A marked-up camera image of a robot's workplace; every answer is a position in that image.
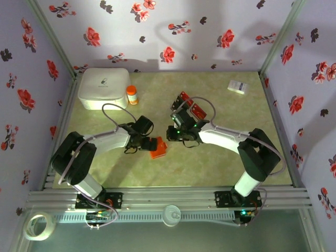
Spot aluminium corner post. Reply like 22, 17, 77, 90
25, 0, 77, 77
259, 0, 308, 76

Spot orange card holder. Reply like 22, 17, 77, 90
150, 136, 169, 160

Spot small white box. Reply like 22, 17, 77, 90
227, 79, 249, 96

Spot aluminium side rail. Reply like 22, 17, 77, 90
259, 72, 307, 188
40, 75, 80, 190

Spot orange pill bottle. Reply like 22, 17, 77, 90
126, 85, 140, 106

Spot clear tape roll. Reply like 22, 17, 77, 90
23, 212, 57, 242

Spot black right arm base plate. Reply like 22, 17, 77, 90
214, 191, 263, 209

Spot grey slotted cable duct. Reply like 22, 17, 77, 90
54, 211, 236, 224

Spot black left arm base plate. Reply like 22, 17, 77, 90
75, 192, 123, 210

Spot white medicine case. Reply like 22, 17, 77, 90
78, 67, 131, 111

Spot small controller circuit board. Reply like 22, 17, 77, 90
86, 211, 110, 222
235, 208, 256, 227

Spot red and black packets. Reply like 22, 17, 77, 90
170, 90, 209, 120

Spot aluminium front rail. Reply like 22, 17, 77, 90
26, 186, 313, 211

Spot grey right arm cable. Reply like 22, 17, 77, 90
177, 96, 287, 228

